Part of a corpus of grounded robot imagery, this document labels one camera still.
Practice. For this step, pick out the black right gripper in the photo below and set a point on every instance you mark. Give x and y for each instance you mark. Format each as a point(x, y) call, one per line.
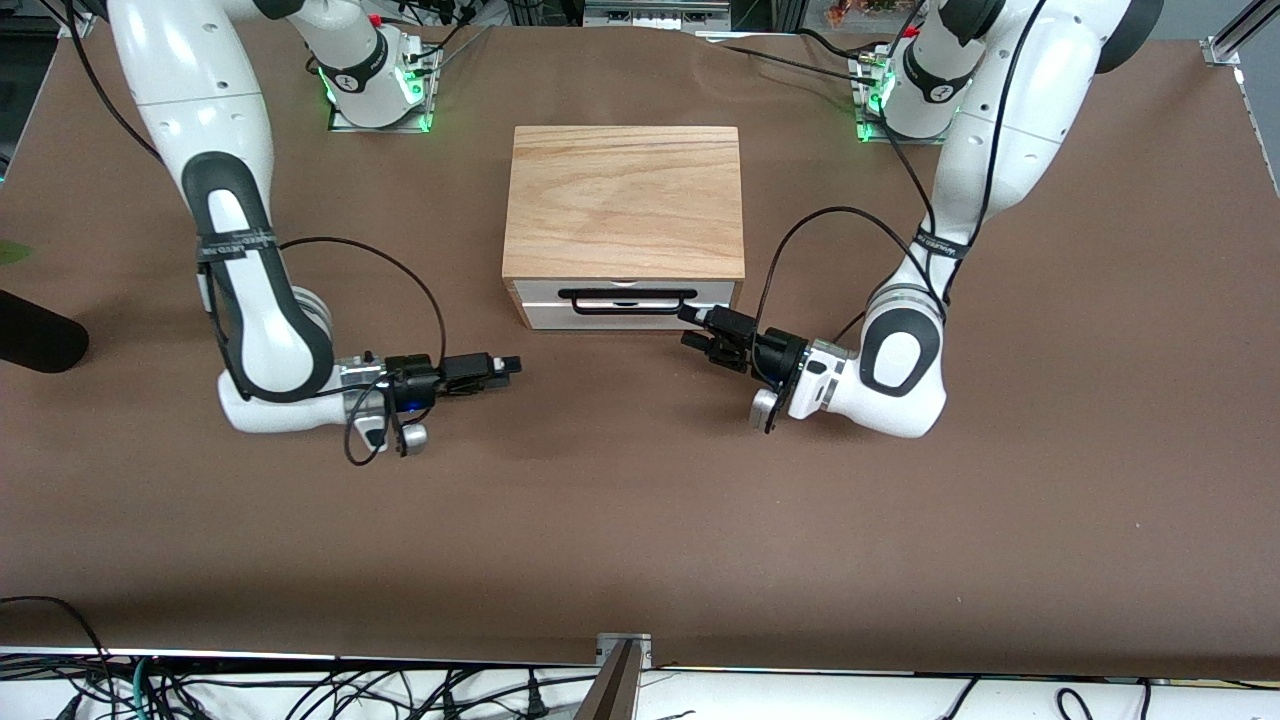
point(458, 371)

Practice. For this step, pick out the black cylinder object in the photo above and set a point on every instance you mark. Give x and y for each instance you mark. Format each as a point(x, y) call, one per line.
point(40, 335)

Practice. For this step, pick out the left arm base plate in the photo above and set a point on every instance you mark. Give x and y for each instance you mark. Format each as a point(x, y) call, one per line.
point(868, 134)

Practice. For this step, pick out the aluminium profile post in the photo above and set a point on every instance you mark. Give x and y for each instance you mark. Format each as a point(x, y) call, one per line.
point(612, 680)

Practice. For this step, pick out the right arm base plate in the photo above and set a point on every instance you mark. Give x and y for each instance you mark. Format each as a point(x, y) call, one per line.
point(385, 127)

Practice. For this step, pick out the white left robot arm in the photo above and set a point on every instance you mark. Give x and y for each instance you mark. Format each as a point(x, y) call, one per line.
point(1000, 150)

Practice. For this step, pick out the grey device box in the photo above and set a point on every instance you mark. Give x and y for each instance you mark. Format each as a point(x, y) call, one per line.
point(655, 14)

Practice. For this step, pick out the aluminium corner bracket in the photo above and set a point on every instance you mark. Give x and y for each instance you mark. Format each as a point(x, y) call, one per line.
point(75, 26)
point(1235, 35)

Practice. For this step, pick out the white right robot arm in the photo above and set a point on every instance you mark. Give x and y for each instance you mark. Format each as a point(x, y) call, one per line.
point(250, 320)

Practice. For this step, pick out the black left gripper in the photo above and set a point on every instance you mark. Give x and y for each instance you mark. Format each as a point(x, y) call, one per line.
point(771, 353)

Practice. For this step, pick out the wooden drawer cabinet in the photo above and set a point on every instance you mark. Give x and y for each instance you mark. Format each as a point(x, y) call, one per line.
point(625, 200)

